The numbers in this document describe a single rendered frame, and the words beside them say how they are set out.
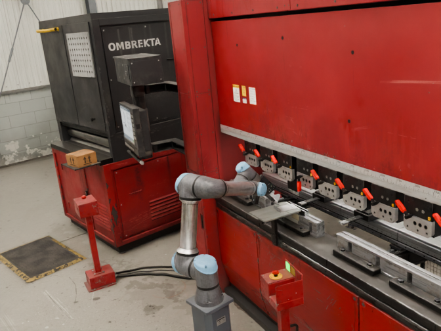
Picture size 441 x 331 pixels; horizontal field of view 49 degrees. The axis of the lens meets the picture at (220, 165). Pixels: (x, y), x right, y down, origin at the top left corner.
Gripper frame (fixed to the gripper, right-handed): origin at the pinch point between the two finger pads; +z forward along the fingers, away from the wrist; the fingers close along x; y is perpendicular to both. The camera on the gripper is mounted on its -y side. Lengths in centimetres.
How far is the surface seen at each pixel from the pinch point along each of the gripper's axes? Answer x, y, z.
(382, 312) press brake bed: -88, -11, 27
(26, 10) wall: 692, 7, -183
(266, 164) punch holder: 25.2, 16.5, -7.8
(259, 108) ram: 29, 40, -36
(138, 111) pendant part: 93, -11, -76
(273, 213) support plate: -4.1, -5.5, 1.8
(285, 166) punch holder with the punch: 2.8, 20.8, -9.6
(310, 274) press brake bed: -33.8, -19.3, 27.4
